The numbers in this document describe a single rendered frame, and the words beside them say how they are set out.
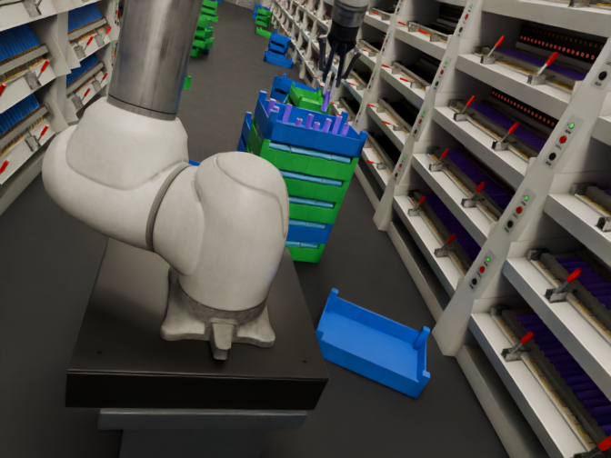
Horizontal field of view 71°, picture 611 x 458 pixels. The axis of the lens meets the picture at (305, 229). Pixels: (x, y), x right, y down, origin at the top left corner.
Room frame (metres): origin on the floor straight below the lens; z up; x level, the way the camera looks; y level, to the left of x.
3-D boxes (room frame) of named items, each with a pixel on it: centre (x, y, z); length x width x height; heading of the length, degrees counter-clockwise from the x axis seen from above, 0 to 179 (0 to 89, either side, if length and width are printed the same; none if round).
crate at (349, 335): (0.93, -0.27, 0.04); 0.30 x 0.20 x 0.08; 84
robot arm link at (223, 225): (0.59, 0.11, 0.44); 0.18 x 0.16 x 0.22; 85
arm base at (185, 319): (0.56, 0.09, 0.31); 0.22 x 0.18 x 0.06; 20
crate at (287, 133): (1.30, 0.10, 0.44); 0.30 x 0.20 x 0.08; 114
